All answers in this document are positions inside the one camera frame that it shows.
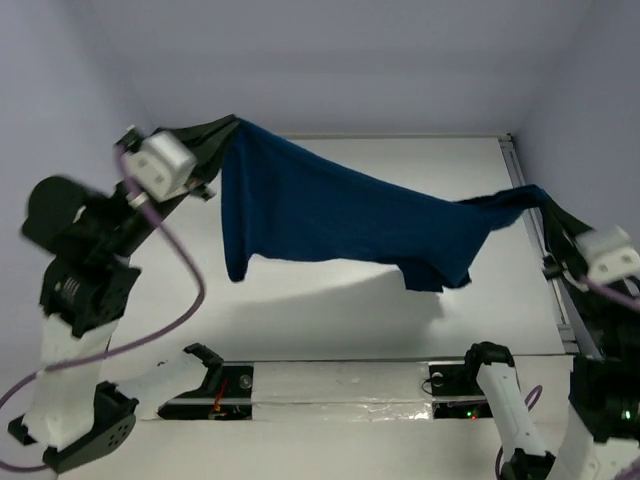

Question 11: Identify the blue printed t-shirt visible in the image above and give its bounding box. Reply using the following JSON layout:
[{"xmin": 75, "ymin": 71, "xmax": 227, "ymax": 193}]
[{"xmin": 221, "ymin": 121, "xmax": 549, "ymax": 293}]

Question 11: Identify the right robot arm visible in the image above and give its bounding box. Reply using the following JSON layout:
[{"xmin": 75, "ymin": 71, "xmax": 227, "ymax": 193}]
[{"xmin": 460, "ymin": 200, "xmax": 639, "ymax": 479}]

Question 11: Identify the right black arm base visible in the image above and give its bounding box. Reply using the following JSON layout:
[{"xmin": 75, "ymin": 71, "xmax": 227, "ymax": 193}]
[{"xmin": 421, "ymin": 362, "xmax": 493, "ymax": 420}]

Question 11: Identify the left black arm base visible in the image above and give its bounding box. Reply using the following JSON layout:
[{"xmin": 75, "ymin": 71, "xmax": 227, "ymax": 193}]
[{"xmin": 158, "ymin": 343, "xmax": 255, "ymax": 421}]

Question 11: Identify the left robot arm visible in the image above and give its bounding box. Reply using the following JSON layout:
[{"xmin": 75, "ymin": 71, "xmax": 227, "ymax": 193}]
[{"xmin": 8, "ymin": 115, "xmax": 240, "ymax": 474}]

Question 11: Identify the silver foil covered panel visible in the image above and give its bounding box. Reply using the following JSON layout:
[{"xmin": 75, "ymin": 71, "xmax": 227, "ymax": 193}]
[{"xmin": 251, "ymin": 361, "xmax": 433, "ymax": 423}]

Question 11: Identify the right aluminium rail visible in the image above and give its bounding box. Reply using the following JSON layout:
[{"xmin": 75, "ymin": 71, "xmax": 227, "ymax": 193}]
[{"xmin": 498, "ymin": 134, "xmax": 580, "ymax": 355}]

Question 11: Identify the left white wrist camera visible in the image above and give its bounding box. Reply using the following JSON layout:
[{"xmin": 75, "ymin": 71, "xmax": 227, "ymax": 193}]
[{"xmin": 124, "ymin": 131, "xmax": 197, "ymax": 202}]

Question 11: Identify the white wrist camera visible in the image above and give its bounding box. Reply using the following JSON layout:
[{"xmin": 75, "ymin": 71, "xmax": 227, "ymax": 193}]
[
  {"xmin": 124, "ymin": 131, "xmax": 197, "ymax": 202},
  {"xmin": 575, "ymin": 226, "xmax": 640, "ymax": 285}
]

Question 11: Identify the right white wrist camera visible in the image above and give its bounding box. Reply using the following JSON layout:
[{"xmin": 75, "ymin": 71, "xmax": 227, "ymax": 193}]
[{"xmin": 575, "ymin": 226, "xmax": 640, "ymax": 285}]

